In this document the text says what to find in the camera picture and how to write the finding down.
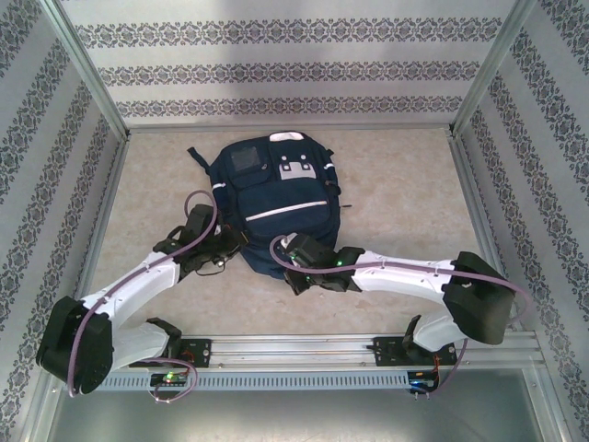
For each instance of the aluminium corner post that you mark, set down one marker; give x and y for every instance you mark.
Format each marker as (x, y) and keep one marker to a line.
(489, 69)
(89, 69)

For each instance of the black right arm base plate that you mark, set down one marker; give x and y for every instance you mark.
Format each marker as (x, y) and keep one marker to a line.
(386, 352)

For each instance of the navy blue school backpack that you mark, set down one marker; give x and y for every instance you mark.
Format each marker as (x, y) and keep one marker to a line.
(285, 221)

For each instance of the aluminium left side rail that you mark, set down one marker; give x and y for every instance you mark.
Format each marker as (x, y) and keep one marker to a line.
(99, 235)

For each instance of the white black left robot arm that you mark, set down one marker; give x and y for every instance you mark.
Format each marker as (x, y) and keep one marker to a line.
(138, 285)

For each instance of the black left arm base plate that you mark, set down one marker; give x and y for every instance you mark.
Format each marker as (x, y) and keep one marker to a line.
(202, 350)

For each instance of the aluminium left corner post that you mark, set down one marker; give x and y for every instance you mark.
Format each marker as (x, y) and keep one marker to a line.
(89, 69)

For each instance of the thin aluminium wall rail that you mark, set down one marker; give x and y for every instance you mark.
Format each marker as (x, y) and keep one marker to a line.
(230, 128)

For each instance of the grey sheet metal panel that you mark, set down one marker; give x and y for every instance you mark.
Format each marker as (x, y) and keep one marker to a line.
(294, 414)

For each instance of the aluminium right corner post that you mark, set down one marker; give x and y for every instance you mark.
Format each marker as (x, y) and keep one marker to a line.
(489, 69)

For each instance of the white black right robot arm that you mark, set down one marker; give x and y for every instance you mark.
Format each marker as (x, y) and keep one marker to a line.
(405, 276)

